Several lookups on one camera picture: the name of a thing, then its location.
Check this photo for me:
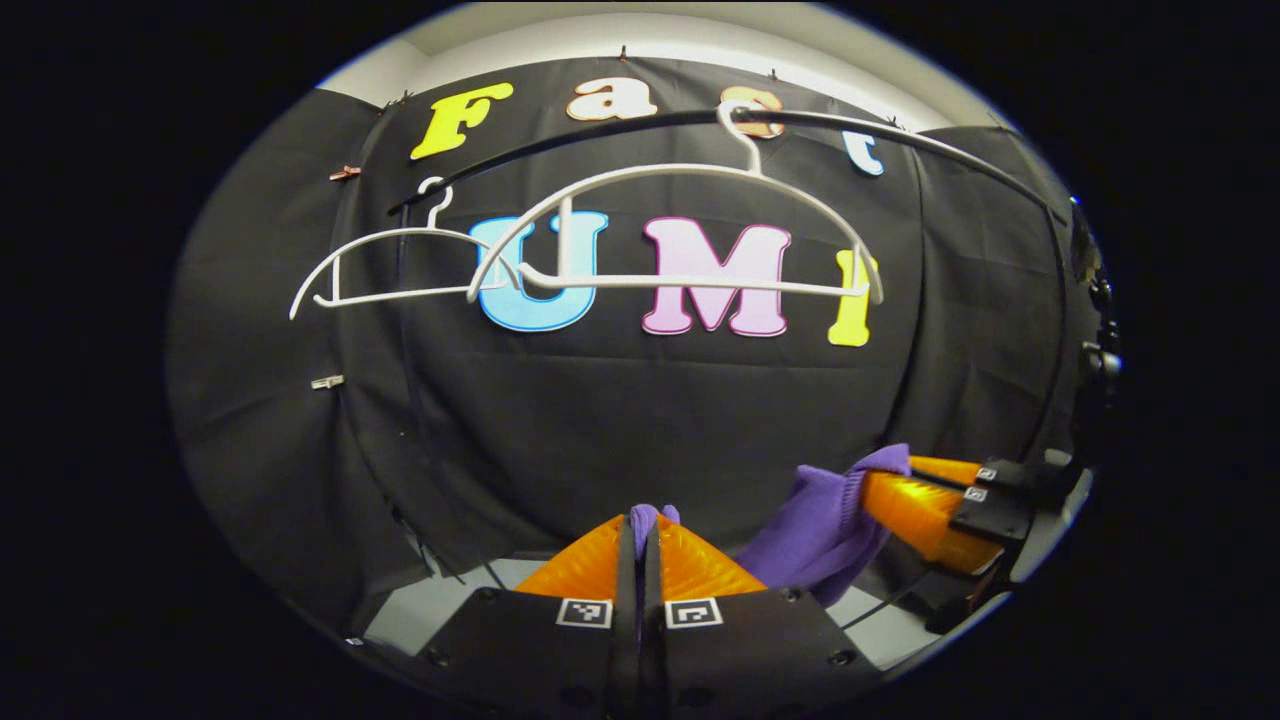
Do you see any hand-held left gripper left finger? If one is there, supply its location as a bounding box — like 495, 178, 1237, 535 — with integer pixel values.
418, 514, 642, 720

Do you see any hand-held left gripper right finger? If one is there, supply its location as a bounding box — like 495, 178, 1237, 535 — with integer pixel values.
640, 516, 883, 720

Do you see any purple button-up shirt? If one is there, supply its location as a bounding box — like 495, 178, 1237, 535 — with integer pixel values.
629, 443, 913, 609

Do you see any white plastic hanger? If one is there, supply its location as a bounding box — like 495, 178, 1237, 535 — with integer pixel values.
465, 100, 886, 307
289, 177, 523, 322

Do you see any dark equipment stand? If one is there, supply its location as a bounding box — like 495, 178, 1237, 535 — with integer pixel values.
1068, 195, 1124, 421

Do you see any black backdrop cloth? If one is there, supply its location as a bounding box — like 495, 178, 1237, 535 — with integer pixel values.
165, 55, 1101, 641

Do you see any black cable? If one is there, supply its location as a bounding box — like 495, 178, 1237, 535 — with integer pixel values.
840, 568, 939, 631

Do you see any black clothes rail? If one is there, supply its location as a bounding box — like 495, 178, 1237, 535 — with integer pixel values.
388, 105, 1071, 231

